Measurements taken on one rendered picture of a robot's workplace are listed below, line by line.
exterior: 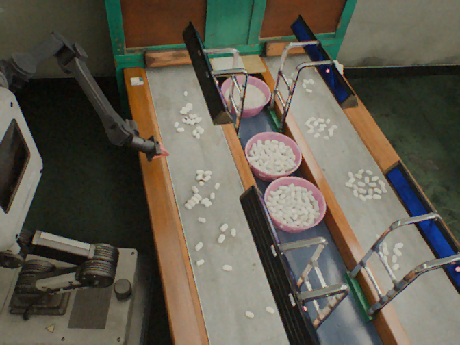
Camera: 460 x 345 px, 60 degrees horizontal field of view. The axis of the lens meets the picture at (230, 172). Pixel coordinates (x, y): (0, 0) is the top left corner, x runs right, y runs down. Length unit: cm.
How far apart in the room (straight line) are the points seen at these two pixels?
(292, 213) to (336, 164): 37
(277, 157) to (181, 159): 45
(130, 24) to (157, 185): 87
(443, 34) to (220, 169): 267
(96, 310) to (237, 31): 156
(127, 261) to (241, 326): 64
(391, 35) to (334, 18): 124
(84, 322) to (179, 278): 48
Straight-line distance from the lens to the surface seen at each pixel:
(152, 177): 174
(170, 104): 209
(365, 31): 355
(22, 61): 141
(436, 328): 173
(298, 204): 175
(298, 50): 245
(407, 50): 389
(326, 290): 117
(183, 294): 148
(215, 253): 158
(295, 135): 199
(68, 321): 181
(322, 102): 226
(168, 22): 219
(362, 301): 166
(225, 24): 227
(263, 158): 188
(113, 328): 177
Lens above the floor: 215
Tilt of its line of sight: 51 degrees down
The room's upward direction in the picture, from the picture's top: 9 degrees clockwise
